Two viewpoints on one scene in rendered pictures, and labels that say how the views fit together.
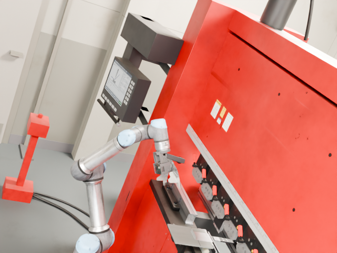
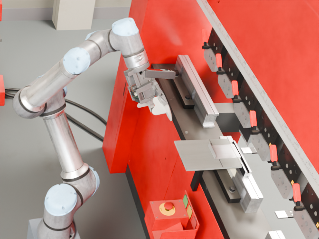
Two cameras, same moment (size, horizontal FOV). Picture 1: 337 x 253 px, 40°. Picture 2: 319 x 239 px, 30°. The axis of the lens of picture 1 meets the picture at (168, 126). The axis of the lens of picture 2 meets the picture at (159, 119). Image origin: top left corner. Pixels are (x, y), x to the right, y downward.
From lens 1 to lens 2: 0.62 m
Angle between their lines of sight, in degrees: 19
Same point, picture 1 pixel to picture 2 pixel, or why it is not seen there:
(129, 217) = (132, 115)
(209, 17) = not seen: outside the picture
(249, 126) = not seen: outside the picture
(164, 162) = (143, 84)
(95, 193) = (57, 128)
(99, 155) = (44, 87)
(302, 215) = not seen: outside the picture
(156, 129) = (121, 38)
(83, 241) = (53, 198)
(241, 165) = (269, 52)
